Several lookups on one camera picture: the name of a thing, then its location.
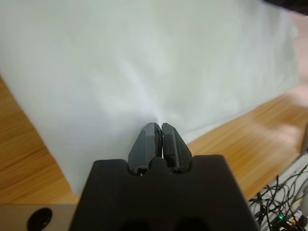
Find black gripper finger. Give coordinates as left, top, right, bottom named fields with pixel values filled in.
left=127, top=122, right=163, bottom=174
left=161, top=122, right=193, bottom=174

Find white t-shirt with black logo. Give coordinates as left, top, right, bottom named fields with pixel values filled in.
left=0, top=0, right=300, bottom=195

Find device with green lights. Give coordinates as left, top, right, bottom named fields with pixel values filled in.
left=268, top=214, right=304, bottom=231

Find tangled black floor cables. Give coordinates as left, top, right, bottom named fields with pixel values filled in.
left=249, top=165, right=308, bottom=231

